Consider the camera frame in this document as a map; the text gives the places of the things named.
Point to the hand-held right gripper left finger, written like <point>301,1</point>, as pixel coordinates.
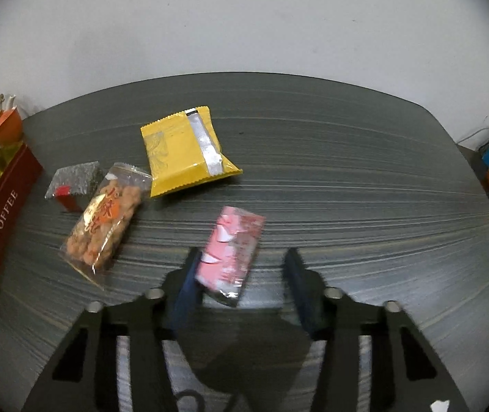
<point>184,304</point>

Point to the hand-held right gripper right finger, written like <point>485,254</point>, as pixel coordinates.
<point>302,296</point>

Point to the pink snack packet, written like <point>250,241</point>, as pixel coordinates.
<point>229,253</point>

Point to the red tin box gold inside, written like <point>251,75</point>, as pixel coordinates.
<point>2,227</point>

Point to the clear peanut snack packet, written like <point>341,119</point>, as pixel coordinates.
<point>103,223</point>

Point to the yellow snack packet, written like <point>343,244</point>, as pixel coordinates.
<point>176,154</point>

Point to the grey triangular snack packet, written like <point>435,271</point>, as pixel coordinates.
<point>77,180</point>

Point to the white paper scrap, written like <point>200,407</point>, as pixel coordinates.
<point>440,406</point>

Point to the orange lidded clay cup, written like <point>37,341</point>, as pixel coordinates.
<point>8,126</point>

